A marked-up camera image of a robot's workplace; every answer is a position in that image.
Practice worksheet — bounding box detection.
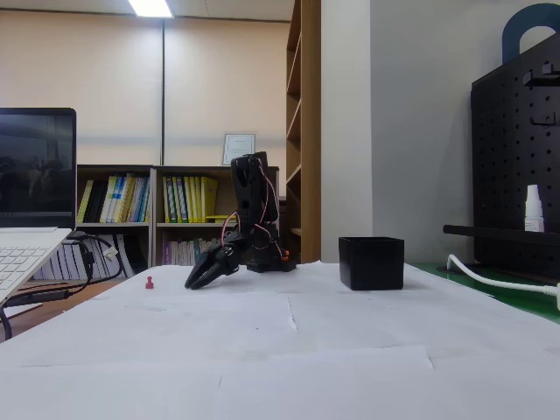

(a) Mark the low wooden bookshelf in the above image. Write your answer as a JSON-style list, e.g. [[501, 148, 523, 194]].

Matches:
[[76, 164, 155, 281], [150, 164, 281, 268]]

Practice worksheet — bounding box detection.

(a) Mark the white power strip cable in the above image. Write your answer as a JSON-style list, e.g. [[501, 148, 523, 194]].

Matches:
[[446, 254, 560, 295]]

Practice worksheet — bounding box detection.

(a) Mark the framed white certificate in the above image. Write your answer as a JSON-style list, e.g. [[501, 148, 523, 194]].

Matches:
[[221, 132, 257, 167]]

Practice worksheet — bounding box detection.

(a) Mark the row of pale books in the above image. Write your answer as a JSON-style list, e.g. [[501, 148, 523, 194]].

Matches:
[[162, 237, 220, 267]]

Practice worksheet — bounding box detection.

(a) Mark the tall wooden bookshelf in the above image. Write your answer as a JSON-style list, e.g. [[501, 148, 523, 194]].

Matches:
[[285, 0, 323, 266]]

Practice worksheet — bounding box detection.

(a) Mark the small white dropper bottle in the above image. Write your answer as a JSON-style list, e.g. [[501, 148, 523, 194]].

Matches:
[[523, 184, 546, 233]]

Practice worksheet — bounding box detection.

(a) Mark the white laptop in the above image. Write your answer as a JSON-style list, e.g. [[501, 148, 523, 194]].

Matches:
[[0, 108, 78, 304]]

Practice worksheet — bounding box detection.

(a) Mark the row of white books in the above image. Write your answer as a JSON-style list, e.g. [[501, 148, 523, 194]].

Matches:
[[32, 234, 135, 281]]

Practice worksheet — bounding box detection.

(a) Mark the black laptop cable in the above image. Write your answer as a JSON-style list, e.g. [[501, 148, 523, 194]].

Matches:
[[8, 230, 126, 310]]

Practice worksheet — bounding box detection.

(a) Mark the black curved cable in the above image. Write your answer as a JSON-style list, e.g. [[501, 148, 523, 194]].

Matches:
[[0, 301, 13, 342]]

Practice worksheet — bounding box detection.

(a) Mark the row of colourful books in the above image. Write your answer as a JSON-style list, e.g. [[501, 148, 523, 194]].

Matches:
[[77, 173, 151, 224]]

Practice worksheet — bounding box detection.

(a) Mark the row of yellow binders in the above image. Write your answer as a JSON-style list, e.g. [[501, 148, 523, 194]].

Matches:
[[161, 175, 220, 224]]

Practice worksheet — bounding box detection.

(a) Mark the rectangular ceiling light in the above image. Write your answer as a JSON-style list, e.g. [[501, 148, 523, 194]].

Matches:
[[128, 0, 175, 19]]

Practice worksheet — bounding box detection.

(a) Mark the black pegboard stand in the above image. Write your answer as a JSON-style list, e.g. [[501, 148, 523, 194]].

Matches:
[[442, 30, 560, 281]]

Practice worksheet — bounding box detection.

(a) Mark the black square container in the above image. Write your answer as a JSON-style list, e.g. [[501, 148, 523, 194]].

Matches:
[[338, 235, 405, 291]]

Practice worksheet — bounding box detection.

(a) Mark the dark blue arch shape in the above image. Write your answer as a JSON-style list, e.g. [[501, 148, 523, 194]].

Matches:
[[501, 3, 560, 65]]

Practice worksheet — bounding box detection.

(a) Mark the red white servo wire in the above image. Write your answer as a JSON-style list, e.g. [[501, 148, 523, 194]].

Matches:
[[220, 212, 242, 251], [259, 165, 282, 229]]

